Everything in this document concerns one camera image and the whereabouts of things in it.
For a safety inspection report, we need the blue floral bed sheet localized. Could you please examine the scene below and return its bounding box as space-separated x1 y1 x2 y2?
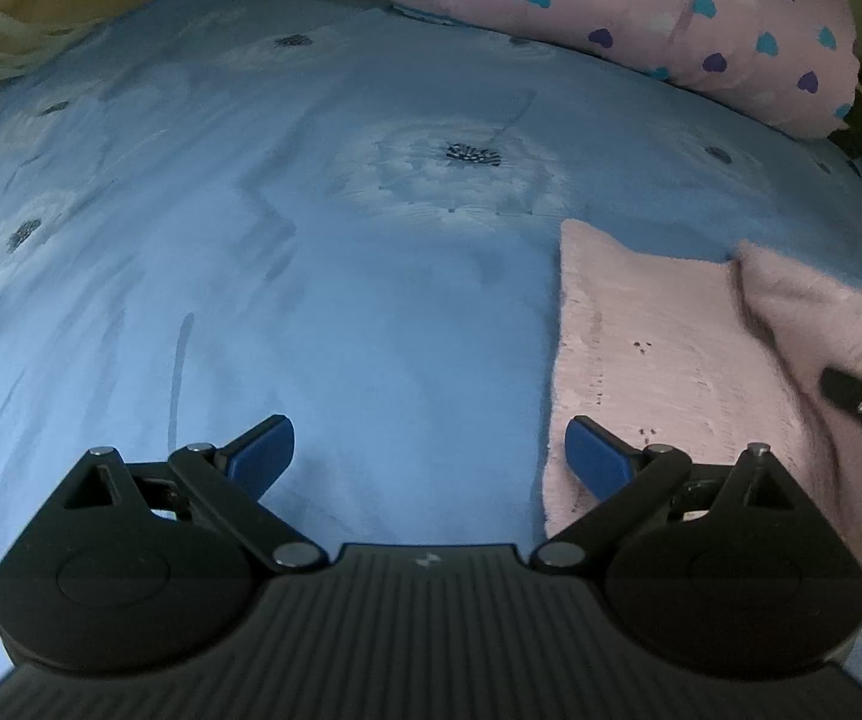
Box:
0 0 862 691

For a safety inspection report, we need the pink heart-patterned rolled quilt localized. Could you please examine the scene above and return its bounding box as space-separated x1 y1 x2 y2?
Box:
390 0 859 140

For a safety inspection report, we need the pink knitted sweater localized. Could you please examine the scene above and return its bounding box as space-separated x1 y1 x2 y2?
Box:
543 220 862 567

